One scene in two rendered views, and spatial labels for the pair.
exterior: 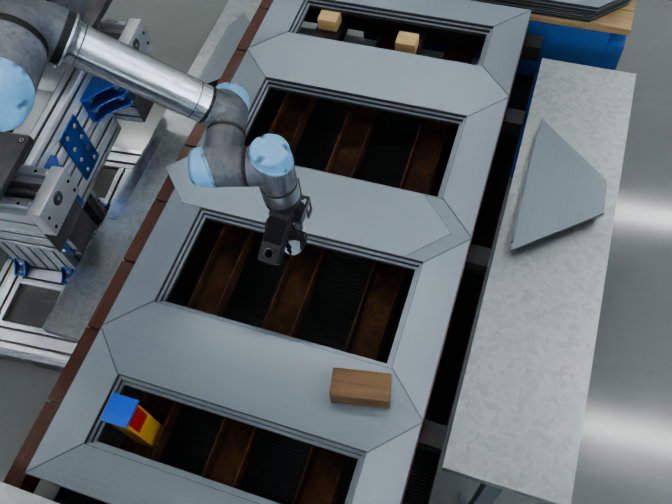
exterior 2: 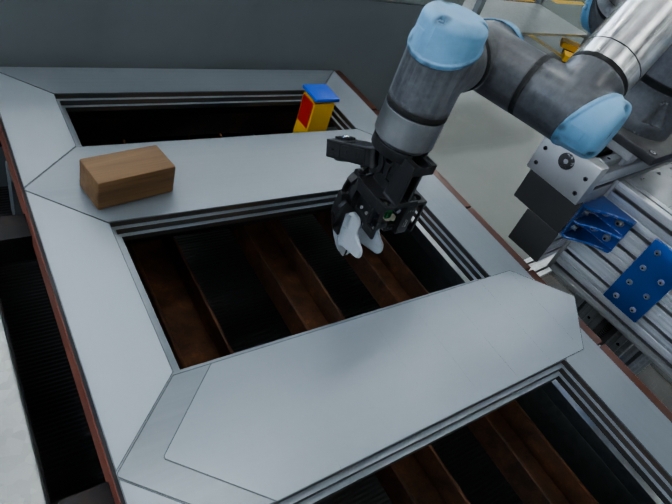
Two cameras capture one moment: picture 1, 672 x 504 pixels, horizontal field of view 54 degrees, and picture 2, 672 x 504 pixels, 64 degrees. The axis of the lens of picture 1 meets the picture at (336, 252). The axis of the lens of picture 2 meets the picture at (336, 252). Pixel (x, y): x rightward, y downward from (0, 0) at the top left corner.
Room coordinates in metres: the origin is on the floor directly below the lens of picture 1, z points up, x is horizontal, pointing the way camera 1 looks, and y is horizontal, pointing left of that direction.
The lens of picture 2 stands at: (0.92, -0.49, 1.41)
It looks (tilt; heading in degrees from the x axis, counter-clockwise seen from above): 41 degrees down; 107
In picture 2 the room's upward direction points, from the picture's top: 23 degrees clockwise
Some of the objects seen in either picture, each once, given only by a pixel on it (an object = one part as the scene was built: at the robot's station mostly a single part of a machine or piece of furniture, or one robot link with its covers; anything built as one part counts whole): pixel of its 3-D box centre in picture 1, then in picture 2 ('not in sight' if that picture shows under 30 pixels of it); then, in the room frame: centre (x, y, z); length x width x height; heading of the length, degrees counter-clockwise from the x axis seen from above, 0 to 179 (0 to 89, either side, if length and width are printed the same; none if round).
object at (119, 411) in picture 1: (120, 411); (320, 95); (0.46, 0.48, 0.88); 0.06 x 0.06 x 0.02; 64
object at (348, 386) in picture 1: (361, 388); (128, 176); (0.43, -0.01, 0.87); 0.12 x 0.06 x 0.05; 75
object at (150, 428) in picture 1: (137, 424); (308, 135); (0.46, 0.48, 0.78); 0.05 x 0.05 x 0.19; 64
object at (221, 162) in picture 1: (221, 159); (490, 61); (0.80, 0.19, 1.20); 0.11 x 0.11 x 0.08; 80
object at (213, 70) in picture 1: (235, 52); not in sight; (1.62, 0.21, 0.70); 0.39 x 0.12 x 0.04; 154
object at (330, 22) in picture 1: (329, 20); not in sight; (1.59, -0.09, 0.79); 0.06 x 0.05 x 0.04; 64
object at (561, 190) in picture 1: (564, 188); not in sight; (0.89, -0.59, 0.77); 0.45 x 0.20 x 0.04; 154
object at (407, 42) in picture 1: (406, 43); not in sight; (1.45, -0.30, 0.79); 0.06 x 0.05 x 0.04; 64
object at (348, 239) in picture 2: (299, 238); (350, 241); (0.76, 0.07, 0.93); 0.06 x 0.03 x 0.09; 154
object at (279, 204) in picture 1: (278, 189); (410, 124); (0.77, 0.09, 1.12); 0.08 x 0.08 x 0.05
